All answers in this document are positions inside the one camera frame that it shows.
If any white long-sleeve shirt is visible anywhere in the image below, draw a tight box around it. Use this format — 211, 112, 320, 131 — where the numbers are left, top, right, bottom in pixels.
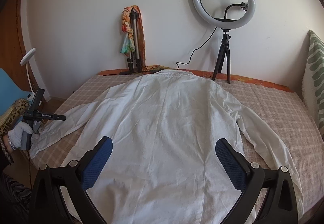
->
31, 70, 304, 223

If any folded silver tripod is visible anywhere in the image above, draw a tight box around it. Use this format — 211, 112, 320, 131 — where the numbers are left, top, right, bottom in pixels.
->
120, 5, 142, 75

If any black ring light cable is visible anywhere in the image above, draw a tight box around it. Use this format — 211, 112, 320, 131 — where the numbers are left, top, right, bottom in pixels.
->
176, 26, 218, 70

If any left hand white glove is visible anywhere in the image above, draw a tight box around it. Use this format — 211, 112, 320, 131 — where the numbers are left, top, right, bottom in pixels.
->
8, 121, 39, 150

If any plaid beige bed blanket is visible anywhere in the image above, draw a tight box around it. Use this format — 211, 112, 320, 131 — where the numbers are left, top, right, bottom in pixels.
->
32, 75, 323, 223

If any black mini tripod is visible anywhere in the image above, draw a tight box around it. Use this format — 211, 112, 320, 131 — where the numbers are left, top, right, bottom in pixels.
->
211, 29, 231, 84

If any leopard print sleeve forearm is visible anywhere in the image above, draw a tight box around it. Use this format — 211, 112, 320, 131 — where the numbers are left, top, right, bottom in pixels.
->
1, 98, 29, 171

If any small white desk lamp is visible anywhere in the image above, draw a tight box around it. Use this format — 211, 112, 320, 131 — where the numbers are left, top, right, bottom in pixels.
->
20, 47, 37, 94

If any green patterned white pillow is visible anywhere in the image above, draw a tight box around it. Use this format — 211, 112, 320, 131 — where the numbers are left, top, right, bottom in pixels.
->
302, 30, 324, 138

